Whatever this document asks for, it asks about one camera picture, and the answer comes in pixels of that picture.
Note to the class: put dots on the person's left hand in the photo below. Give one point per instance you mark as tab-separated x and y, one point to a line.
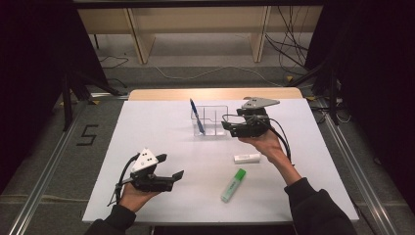
133	197

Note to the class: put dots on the person's right hand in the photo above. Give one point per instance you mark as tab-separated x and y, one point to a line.
270	147

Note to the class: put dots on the green highlighter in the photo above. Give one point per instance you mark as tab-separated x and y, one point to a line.
233	186

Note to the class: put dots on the long metal floor rail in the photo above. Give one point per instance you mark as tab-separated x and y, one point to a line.
42	182
362	182

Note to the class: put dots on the short metal floor rail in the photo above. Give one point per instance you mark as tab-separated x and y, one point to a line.
107	95

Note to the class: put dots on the black metal stand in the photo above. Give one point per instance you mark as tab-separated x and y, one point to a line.
332	98
67	104

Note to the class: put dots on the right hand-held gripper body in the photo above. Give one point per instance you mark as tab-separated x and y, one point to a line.
257	127

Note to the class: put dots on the light wooden shelf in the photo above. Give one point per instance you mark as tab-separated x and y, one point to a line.
195	19

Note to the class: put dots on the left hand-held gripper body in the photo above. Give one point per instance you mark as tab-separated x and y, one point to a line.
143	161

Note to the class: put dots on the blue pen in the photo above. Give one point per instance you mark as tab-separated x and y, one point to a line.
197	117

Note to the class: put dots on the clear plastic desk organizer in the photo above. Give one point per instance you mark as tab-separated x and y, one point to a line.
215	122

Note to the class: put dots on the black curtain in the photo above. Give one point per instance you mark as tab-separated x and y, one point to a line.
32	81
385	81

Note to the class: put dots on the white eraser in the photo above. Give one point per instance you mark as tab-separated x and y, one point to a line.
247	158

